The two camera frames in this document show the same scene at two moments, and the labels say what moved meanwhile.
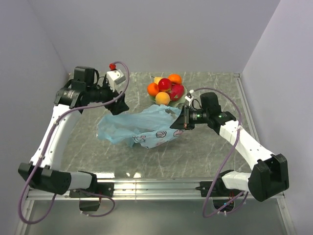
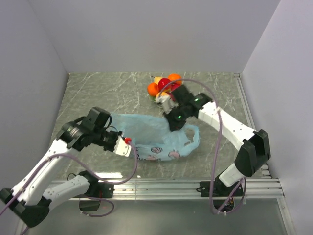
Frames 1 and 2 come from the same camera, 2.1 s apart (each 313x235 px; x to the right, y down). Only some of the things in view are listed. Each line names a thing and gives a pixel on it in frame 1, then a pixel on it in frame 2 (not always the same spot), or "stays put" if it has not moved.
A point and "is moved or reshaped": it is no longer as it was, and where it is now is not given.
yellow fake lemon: [157, 79] stays put
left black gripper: [118, 106] to [117, 133]
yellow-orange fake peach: [162, 98] stays put
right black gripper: [184, 120] to [174, 125]
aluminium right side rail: [250, 118] stays put
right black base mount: [217, 189] stays put
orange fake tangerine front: [152, 89] stays put
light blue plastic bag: [144, 128] is moved or reshaped
